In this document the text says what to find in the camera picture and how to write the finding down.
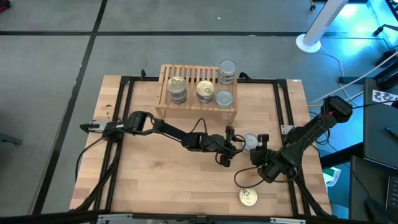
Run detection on white fiducial tag paper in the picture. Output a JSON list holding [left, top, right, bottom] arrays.
[[372, 89, 398, 105]]

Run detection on black aluminium table frame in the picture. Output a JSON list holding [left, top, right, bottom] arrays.
[[68, 68, 333, 218]]

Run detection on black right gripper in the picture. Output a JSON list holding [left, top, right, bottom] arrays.
[[250, 133, 292, 184]]

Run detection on black stand base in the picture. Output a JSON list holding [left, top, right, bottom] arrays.
[[338, 49, 398, 91]]

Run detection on wooden slatted shelf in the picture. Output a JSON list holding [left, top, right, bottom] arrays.
[[154, 63, 239, 124]]

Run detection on silver metal bracket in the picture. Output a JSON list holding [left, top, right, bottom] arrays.
[[269, 217, 307, 224], [97, 213, 134, 224]]

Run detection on thick white cable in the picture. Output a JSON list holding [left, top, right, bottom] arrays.
[[307, 49, 398, 105]]

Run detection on white green bag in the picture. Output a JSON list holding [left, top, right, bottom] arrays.
[[322, 166, 342, 187]]

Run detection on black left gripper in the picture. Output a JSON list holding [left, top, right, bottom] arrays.
[[203, 125, 240, 168]]

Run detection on grey floor object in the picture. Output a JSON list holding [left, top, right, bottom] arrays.
[[0, 132, 24, 146]]

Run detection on black desk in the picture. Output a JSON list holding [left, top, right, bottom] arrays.
[[348, 155, 398, 224]]

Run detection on black pen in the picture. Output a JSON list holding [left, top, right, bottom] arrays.
[[384, 126, 398, 141]]

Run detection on black keyboard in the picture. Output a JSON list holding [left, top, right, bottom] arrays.
[[385, 175, 398, 215]]

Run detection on dark grey desk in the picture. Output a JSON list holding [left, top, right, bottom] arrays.
[[363, 77, 398, 170]]

